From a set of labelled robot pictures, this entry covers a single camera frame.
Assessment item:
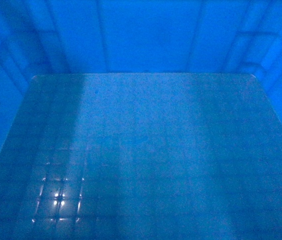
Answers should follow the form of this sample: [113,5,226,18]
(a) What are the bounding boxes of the large blue plastic crate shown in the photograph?
[0,0,282,240]

